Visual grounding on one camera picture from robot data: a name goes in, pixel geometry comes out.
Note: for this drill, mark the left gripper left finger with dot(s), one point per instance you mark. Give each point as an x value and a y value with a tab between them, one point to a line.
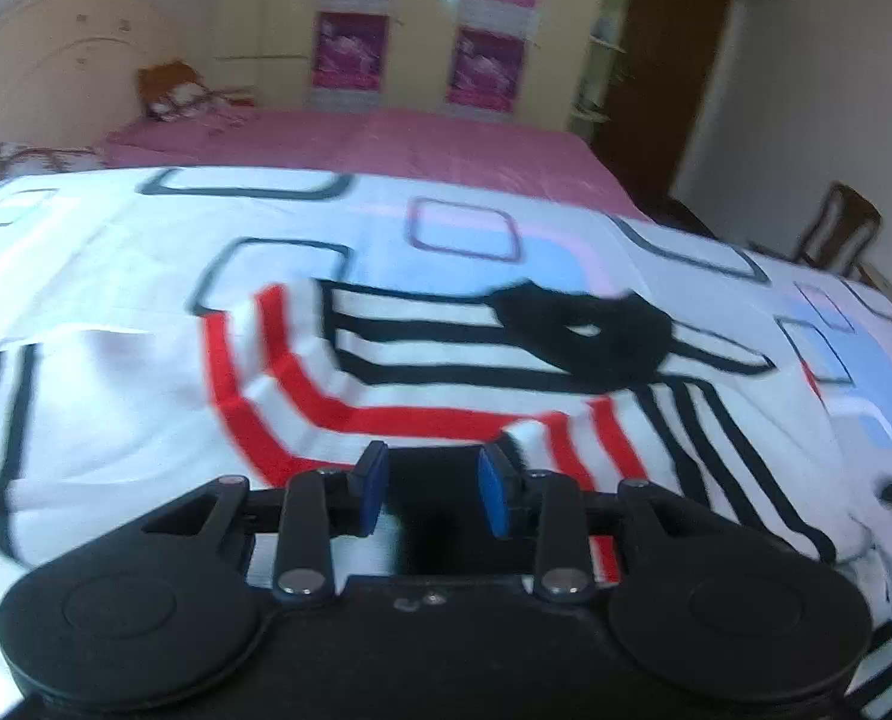
317	507

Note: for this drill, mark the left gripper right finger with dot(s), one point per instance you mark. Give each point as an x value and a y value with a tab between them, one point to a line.
547	508

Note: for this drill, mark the striped knit sweater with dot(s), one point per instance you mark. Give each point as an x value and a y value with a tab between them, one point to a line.
98	426

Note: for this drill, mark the dark wooden chair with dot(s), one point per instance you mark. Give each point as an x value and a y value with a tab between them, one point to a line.
845	227

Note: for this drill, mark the patterned white bed sheet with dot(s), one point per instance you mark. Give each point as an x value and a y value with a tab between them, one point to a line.
172	614

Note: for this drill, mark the pink bed sheet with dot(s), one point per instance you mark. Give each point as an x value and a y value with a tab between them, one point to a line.
528	161

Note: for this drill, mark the orange patterned pillow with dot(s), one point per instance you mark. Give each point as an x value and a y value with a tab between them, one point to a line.
175	91

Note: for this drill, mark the lower right purple poster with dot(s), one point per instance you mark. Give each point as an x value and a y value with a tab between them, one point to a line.
486	71

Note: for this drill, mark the lower left purple poster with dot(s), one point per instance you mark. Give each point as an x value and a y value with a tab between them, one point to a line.
350	51

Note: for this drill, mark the white patterned pillow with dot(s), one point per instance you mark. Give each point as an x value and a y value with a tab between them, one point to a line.
20	159

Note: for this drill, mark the cream built-in wardrobe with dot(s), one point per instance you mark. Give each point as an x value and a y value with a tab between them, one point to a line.
268	47

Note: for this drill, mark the cream wooden headboard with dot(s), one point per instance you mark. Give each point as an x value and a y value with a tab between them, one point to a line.
68	67

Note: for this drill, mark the dark brown wooden door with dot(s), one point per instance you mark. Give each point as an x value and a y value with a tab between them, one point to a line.
655	91

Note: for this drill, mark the cream corner shelf unit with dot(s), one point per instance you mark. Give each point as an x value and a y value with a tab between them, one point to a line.
601	55

